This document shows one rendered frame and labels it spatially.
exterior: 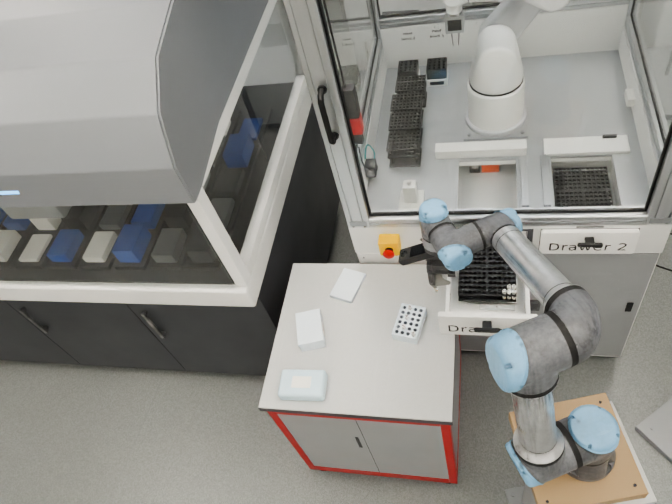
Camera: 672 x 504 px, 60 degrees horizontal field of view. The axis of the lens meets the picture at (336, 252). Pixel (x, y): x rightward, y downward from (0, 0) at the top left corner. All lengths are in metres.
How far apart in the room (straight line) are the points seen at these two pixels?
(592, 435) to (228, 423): 1.77
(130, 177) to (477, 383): 1.74
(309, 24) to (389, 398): 1.11
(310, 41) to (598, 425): 1.17
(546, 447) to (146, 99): 1.27
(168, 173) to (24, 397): 2.12
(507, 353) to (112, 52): 1.21
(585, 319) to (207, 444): 2.02
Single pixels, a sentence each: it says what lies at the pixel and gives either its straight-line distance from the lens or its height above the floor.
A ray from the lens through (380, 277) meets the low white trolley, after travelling 2.10.
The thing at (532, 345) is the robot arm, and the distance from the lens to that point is 1.17.
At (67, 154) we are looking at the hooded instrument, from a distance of 1.76.
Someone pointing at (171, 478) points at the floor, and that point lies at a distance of 2.88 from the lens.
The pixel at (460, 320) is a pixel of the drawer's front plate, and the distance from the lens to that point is 1.80.
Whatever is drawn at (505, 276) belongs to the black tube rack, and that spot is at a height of 0.90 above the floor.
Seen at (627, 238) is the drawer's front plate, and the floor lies 0.90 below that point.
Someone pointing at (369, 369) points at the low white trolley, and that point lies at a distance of 1.92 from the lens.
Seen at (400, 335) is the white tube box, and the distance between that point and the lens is 1.92.
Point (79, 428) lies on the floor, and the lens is 3.23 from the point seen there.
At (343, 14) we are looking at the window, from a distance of 1.50.
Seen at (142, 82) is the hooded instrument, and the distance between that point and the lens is 1.59.
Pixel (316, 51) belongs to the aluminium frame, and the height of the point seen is 1.65.
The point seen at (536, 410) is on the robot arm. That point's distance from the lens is 1.32.
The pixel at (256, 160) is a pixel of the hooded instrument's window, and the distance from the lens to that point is 2.17.
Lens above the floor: 2.46
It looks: 50 degrees down
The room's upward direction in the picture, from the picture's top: 18 degrees counter-clockwise
